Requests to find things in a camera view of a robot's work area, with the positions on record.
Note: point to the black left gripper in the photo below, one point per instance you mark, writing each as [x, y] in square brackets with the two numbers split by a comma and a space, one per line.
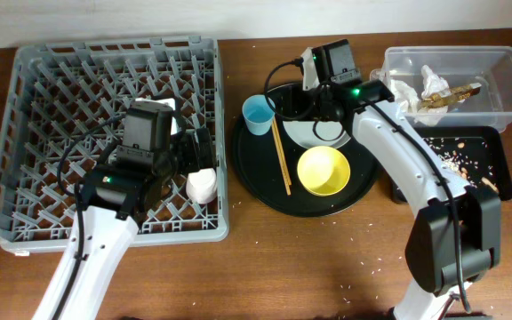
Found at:
[191, 159]

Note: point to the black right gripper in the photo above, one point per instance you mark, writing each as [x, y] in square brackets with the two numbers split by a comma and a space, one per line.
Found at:
[325, 118]

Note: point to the grey round plate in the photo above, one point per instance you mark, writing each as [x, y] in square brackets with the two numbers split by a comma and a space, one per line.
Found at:
[309, 134]

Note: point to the white napkin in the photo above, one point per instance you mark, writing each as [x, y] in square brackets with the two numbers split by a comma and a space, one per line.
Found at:
[409, 100]

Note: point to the pink plastic cup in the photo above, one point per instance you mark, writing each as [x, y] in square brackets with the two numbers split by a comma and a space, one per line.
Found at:
[202, 186]

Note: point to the light blue plastic cup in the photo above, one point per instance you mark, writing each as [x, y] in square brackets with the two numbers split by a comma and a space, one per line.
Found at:
[258, 114]

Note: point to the wooden chopstick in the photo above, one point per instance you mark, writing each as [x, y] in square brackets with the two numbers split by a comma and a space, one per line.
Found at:
[279, 151]
[282, 155]

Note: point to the yellow plastic bowl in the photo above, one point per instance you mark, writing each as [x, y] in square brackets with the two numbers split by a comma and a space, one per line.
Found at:
[323, 171]

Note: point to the brown foil snack wrapper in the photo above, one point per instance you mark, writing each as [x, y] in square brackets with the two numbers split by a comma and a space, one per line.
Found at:
[450, 96]

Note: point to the food leftovers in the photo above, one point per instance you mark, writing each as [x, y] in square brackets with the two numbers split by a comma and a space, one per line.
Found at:
[469, 157]

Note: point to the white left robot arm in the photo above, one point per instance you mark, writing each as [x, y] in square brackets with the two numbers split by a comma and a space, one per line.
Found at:
[131, 176]

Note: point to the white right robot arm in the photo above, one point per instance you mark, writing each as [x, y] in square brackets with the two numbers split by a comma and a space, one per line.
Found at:
[455, 238]

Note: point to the grey dishwasher rack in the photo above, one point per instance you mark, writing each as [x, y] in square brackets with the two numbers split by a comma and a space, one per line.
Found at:
[57, 122]

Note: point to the clear plastic bin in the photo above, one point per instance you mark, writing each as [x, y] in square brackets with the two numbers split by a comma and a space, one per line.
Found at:
[490, 66]

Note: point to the black rectangular bin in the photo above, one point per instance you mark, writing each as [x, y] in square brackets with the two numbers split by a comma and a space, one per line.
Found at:
[492, 137]

